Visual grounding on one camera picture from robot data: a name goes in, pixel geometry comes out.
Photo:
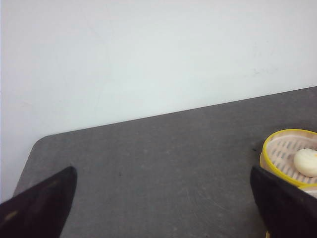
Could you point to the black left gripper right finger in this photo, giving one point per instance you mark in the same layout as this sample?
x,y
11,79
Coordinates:
x,y
268,188

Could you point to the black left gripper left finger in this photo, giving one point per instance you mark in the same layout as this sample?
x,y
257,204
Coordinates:
x,y
42,210

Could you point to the white bun back right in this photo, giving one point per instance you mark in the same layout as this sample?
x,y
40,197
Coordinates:
x,y
305,161

